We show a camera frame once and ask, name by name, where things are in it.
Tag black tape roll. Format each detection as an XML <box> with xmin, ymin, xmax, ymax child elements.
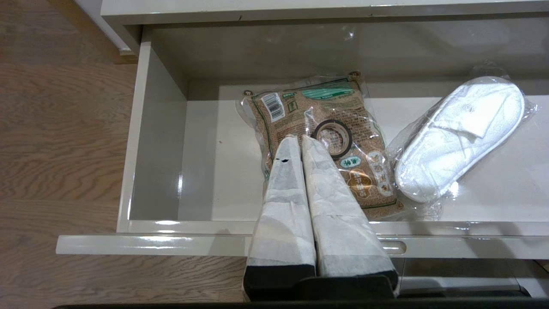
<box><xmin>311</xmin><ymin>119</ymin><xmax>353</xmax><ymax>160</ymax></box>

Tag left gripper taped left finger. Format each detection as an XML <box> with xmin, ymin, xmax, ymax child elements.
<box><xmin>243</xmin><ymin>134</ymin><xmax>318</xmax><ymax>302</ymax></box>

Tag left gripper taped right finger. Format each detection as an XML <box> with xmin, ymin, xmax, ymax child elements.
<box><xmin>301</xmin><ymin>134</ymin><xmax>398</xmax><ymax>297</ymax></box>

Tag white glossy drawer cabinet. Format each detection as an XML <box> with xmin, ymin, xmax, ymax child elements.
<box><xmin>101</xmin><ymin>0</ymin><xmax>549</xmax><ymax>65</ymax></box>

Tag white slippers in clear bag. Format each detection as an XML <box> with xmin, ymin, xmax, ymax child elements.
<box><xmin>385</xmin><ymin>61</ymin><xmax>539</xmax><ymax>216</ymax></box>

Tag brown printed snack bag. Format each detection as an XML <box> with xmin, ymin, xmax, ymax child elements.
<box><xmin>237</xmin><ymin>71</ymin><xmax>406</xmax><ymax>222</ymax></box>

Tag white glossy drawer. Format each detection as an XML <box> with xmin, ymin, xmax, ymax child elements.
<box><xmin>56</xmin><ymin>13</ymin><xmax>549</xmax><ymax>261</ymax></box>

